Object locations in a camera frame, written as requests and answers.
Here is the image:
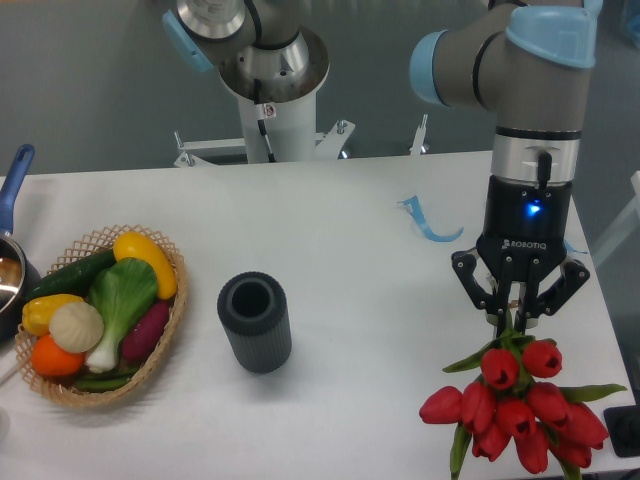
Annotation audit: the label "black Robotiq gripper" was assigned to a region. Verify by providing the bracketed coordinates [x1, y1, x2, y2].
[451, 176, 590, 338]

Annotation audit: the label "red tulip bouquet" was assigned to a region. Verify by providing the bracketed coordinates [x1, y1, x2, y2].
[419, 320, 625, 479]

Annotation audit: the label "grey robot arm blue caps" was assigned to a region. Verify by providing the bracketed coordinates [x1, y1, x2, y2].
[163, 1, 602, 332]

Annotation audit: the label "dark grey ribbed vase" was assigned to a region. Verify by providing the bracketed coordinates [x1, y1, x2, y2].
[217, 271, 292, 374]

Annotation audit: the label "tangled blue ribbon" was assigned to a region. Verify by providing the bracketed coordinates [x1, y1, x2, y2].
[563, 239, 589, 255]

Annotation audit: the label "blue ribbon strip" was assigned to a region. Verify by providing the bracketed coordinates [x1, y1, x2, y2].
[398, 195, 464, 243]

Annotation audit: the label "black box at table edge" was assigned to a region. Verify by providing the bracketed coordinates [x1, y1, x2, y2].
[604, 405, 640, 458]

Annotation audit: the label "purple sweet potato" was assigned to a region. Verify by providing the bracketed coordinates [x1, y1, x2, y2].
[121, 301, 169, 364]

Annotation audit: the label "yellow squash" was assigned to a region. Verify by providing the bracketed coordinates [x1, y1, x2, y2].
[113, 231, 178, 300]

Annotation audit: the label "green bok choy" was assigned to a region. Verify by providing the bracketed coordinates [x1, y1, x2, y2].
[86, 258, 158, 373]

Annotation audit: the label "green pea pods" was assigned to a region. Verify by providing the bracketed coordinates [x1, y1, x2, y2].
[73, 369, 138, 393]

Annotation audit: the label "green cucumber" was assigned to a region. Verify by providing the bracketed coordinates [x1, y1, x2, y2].
[26, 249, 116, 300]

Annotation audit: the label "white garlic bulb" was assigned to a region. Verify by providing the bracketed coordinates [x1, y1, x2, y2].
[49, 302, 104, 353]

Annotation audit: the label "orange fruit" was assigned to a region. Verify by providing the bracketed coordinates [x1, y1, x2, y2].
[31, 335, 85, 377]

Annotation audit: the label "woven wicker basket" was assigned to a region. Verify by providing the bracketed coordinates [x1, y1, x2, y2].
[14, 225, 188, 408]

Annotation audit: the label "yellow bell pepper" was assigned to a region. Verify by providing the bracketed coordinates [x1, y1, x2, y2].
[22, 294, 84, 337]

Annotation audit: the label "white frame at right edge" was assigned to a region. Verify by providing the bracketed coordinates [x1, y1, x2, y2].
[591, 171, 639, 268]

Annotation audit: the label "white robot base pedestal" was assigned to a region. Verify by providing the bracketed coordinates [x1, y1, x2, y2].
[169, 26, 356, 167]

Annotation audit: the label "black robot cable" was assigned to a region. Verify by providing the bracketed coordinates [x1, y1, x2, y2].
[252, 78, 278, 164]

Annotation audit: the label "blue handled saucepan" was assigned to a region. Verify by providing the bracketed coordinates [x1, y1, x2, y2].
[1, 144, 40, 342]

